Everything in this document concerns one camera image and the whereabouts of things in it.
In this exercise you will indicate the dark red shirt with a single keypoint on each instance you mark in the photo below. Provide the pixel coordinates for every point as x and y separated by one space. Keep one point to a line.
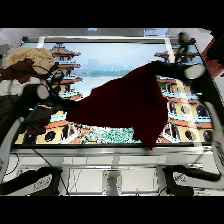
126 103

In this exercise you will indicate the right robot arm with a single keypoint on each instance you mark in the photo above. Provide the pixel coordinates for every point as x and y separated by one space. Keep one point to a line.
215 133

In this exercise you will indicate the brown garment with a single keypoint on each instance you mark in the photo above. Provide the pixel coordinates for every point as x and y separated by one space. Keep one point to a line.
20 72

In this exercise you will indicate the black garment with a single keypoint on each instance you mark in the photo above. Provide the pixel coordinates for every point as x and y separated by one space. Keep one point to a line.
38 120

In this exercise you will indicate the beige garment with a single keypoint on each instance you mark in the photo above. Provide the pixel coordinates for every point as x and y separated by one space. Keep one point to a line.
31 55

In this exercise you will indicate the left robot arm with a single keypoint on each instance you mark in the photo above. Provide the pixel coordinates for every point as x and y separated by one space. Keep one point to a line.
10 140

